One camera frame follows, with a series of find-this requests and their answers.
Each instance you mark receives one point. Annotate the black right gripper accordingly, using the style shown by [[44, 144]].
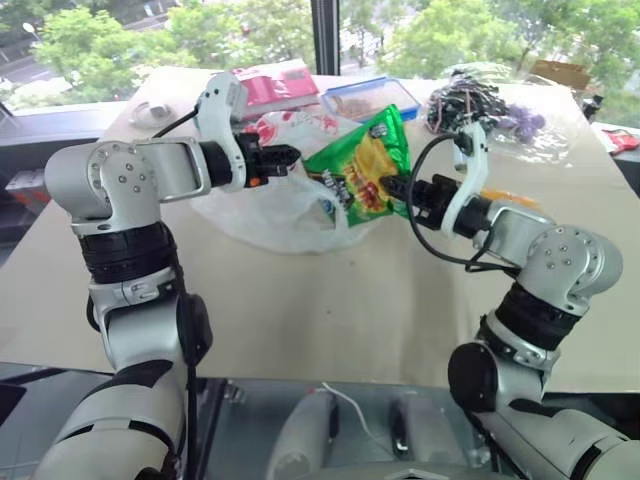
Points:
[[434, 200]]

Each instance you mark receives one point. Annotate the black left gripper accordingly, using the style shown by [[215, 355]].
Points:
[[252, 160]]

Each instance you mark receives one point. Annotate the green snack bag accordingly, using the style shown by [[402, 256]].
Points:
[[362, 160]]

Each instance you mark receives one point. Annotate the white translucent plastic bag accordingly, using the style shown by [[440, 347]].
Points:
[[260, 215]]

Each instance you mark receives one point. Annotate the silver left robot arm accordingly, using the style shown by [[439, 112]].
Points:
[[145, 170]]

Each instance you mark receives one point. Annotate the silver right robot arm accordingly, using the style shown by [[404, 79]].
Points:
[[560, 260]]

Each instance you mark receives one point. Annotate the clear plastic bag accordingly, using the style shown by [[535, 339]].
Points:
[[550, 135]]

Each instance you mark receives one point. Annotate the pink and white box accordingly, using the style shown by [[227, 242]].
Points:
[[280, 90]]

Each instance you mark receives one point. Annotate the clear container with blue lid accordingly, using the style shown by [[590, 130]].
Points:
[[360, 97]]

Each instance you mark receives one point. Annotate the bundle of black clips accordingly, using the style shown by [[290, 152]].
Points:
[[462, 102]]

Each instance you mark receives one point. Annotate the orange packet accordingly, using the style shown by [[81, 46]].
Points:
[[510, 197]]

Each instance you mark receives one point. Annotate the small white object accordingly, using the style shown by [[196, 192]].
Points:
[[147, 114]]

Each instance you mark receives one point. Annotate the purple bundle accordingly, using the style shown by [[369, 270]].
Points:
[[525, 120]]

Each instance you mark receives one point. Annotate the brown cardboard box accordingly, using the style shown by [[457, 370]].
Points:
[[560, 72]]

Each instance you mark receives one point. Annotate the small black object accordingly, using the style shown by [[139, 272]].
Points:
[[592, 107]]

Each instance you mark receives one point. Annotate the red packet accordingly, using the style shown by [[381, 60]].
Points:
[[622, 140]]

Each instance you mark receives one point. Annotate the grey rounded shape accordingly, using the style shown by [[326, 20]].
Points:
[[300, 440]]

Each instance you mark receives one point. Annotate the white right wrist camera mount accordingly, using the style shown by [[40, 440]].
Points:
[[475, 170]]

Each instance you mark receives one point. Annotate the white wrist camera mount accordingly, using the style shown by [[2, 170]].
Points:
[[475, 170], [220, 110]]

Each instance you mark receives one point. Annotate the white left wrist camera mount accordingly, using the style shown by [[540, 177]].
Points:
[[220, 110]]

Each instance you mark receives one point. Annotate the dark window frame post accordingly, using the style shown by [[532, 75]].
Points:
[[326, 35]]

